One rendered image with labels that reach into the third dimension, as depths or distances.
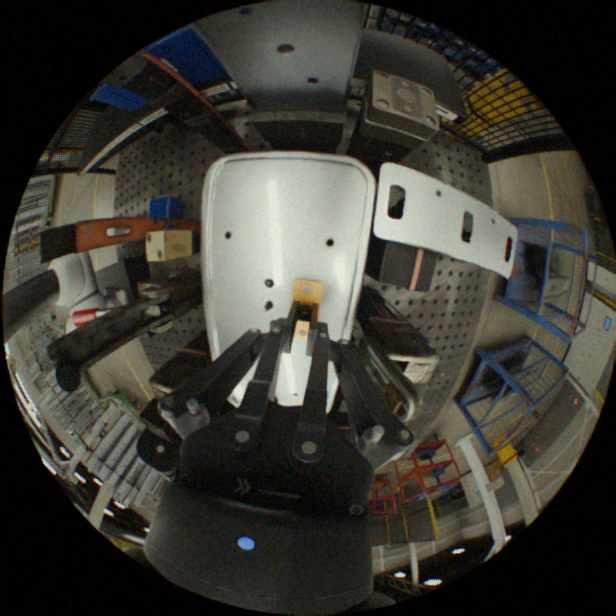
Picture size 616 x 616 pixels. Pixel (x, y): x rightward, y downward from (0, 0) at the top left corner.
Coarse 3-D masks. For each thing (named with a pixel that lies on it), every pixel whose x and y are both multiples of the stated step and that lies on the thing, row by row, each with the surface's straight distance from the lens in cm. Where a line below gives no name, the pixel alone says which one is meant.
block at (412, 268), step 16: (368, 256) 32; (384, 256) 26; (400, 256) 26; (416, 256) 28; (432, 256) 29; (368, 272) 31; (384, 272) 26; (400, 272) 27; (416, 272) 28; (432, 272) 30; (416, 288) 29
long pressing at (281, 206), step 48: (240, 192) 25; (288, 192) 23; (336, 192) 23; (240, 240) 24; (288, 240) 22; (336, 240) 22; (240, 288) 25; (288, 288) 23; (336, 288) 23; (240, 336) 28; (336, 336) 25; (240, 384) 35; (288, 384) 32; (336, 384) 32
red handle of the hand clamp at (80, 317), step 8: (160, 304) 26; (80, 312) 32; (88, 312) 31; (96, 312) 30; (104, 312) 29; (144, 312) 26; (152, 312) 26; (160, 312) 26; (72, 320) 33; (80, 320) 32; (88, 320) 31
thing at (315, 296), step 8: (296, 280) 22; (304, 280) 22; (312, 280) 22; (296, 288) 22; (312, 288) 22; (320, 288) 22; (296, 296) 22; (304, 296) 22; (312, 296) 22; (320, 296) 22; (304, 304) 22; (312, 304) 22; (320, 304) 22; (304, 320) 22; (296, 328) 24; (304, 328) 24; (296, 336) 24; (304, 336) 24
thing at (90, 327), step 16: (128, 304) 25; (144, 304) 24; (96, 320) 23; (112, 320) 23; (128, 320) 25; (144, 320) 27; (160, 320) 26; (64, 336) 23; (80, 336) 22; (96, 336) 24; (112, 336) 24; (128, 336) 24; (48, 352) 22; (64, 352) 23; (80, 352) 24; (96, 352) 24; (64, 368) 20; (80, 368) 23; (64, 384) 20
